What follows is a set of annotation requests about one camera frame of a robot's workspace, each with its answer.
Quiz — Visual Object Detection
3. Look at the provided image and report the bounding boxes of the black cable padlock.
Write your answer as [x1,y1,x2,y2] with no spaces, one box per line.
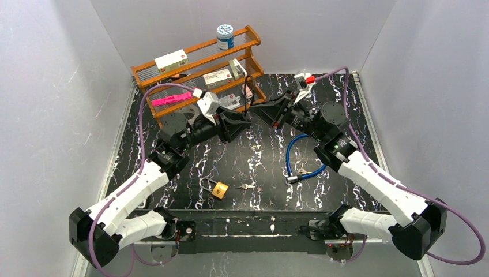
[242,74,255,117]

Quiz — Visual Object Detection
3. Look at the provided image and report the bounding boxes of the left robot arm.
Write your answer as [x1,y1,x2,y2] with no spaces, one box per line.
[69,108,251,269]

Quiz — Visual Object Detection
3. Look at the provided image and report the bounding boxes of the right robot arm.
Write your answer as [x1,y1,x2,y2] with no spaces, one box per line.
[250,92,447,260]

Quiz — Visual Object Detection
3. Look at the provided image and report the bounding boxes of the packaged item bottom shelf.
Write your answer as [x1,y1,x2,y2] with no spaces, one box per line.
[219,93,242,110]

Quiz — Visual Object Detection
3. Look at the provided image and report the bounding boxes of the white box middle shelf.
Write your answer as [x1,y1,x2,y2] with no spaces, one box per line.
[203,69,234,90]

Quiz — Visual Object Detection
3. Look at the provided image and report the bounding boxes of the white box shelf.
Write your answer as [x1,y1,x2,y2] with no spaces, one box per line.
[155,49,189,74]
[203,69,234,90]

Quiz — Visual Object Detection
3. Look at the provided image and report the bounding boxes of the clear tape roll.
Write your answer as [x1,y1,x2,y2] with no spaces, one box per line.
[179,104,201,125]

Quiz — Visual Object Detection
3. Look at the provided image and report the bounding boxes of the pink plastic tool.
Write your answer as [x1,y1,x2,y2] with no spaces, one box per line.
[152,92,193,106]

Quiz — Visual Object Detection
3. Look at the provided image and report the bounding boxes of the orange wooden shelf rack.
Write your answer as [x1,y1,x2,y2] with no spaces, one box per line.
[131,25,266,128]

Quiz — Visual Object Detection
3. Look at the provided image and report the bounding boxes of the silver keys near padlock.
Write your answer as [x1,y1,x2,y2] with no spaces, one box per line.
[235,184,255,190]

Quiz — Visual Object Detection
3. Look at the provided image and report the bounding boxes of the brass padlock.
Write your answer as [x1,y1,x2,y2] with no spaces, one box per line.
[200,178,229,200]

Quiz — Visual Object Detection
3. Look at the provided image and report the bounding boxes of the blue lidded jar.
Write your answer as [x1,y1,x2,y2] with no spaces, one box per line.
[216,24,234,50]

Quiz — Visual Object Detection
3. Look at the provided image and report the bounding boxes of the white box top shelf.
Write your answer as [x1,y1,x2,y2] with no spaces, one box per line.
[155,49,189,74]

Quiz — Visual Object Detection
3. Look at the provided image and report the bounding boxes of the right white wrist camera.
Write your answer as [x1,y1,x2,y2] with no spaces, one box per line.
[294,72,316,104]

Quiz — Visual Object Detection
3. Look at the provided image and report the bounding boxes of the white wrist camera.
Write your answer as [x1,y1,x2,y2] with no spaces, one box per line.
[294,72,316,104]
[192,87,220,125]

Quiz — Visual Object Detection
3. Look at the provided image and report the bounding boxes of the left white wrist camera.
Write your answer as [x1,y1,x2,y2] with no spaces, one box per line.
[192,87,220,125]

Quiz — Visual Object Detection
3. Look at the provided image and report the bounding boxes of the blue cable bike lock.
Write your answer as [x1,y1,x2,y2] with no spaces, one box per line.
[285,133,332,184]

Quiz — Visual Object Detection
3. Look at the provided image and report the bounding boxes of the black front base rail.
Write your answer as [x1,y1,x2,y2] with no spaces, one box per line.
[130,208,383,256]

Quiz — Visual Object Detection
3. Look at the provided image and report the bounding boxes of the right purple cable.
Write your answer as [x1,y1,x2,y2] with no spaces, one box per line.
[311,66,486,265]

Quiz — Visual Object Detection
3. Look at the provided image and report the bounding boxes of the purple cable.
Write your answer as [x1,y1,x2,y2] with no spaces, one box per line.
[88,83,203,277]
[311,66,486,265]

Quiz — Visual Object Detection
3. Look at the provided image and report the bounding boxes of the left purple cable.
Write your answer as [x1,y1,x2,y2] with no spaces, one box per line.
[88,83,203,277]

